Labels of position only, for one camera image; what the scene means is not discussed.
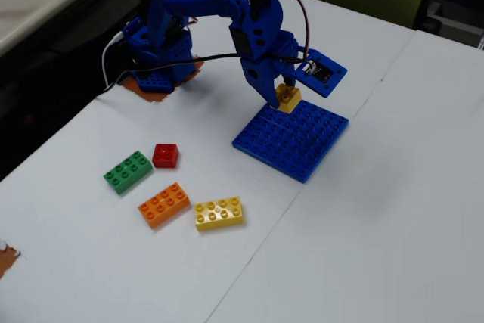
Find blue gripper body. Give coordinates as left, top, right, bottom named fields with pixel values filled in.
left=240, top=31, right=306, bottom=74

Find yellow 2x2 block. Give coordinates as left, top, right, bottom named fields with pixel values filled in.
left=275, top=83, right=303, bottom=114

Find blue five-joint robot arm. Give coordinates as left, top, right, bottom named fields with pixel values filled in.
left=121, top=0, right=285, bottom=94

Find red 2x2 block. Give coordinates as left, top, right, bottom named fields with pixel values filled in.
left=151, top=143, right=180, bottom=169

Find yellow 2x4 block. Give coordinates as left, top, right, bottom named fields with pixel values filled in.
left=194, top=196, right=246, bottom=231

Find orange 2x4 block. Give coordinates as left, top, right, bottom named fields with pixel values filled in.
left=137, top=182, right=191, bottom=230

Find green 2x4 block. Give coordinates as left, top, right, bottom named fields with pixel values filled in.
left=103, top=150, right=154, bottom=196

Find blue 8x8 stud plate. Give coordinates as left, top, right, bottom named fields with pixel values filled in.
left=231, top=98, right=349, bottom=185

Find grey metal chair part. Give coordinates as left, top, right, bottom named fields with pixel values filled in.
left=414, top=0, right=484, bottom=51

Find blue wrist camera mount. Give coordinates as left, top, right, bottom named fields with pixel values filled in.
left=294, top=48, right=349, bottom=98

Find red white servo wires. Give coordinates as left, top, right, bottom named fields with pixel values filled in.
left=191, top=0, right=317, bottom=70

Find black cable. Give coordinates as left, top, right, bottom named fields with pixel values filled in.
left=101, top=53, right=309, bottom=93

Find white cable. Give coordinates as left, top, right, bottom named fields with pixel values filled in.
left=101, top=31, right=125, bottom=88

